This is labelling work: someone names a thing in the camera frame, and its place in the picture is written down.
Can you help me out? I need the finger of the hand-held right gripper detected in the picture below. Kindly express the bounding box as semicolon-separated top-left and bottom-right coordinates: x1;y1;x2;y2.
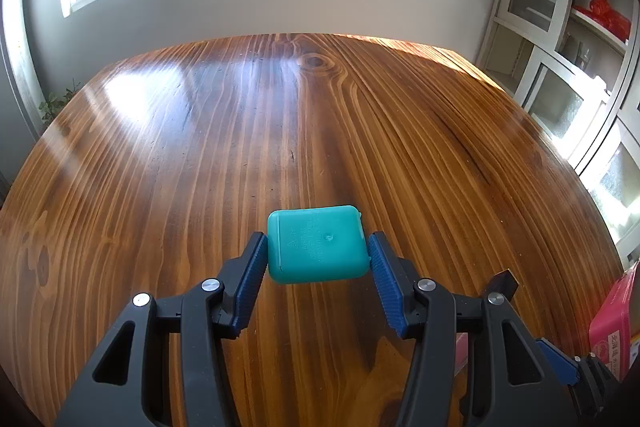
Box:
536;337;623;424

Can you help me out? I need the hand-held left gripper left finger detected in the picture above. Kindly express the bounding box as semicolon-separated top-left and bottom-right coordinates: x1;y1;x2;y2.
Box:
55;232;268;427

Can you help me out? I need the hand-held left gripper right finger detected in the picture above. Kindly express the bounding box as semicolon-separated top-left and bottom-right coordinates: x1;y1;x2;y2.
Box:
367;231;568;427

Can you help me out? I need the pink cardboard box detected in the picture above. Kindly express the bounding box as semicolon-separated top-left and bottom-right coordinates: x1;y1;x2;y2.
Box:
587;259;640;383

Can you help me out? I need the teal plastic case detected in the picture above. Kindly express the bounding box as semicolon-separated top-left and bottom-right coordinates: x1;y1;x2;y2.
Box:
266;205;371;285

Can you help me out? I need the wooden desktop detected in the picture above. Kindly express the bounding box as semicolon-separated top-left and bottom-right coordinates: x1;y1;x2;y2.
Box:
0;32;626;427

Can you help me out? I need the white glass-door cabinet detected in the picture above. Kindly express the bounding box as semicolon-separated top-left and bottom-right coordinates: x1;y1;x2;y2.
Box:
475;0;640;263

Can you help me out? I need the potted plant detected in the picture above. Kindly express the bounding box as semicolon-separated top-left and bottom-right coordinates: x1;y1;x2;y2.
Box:
39;79;83;125

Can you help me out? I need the red plastic bag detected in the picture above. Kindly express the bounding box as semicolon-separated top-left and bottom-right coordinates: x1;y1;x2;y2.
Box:
572;0;632;42

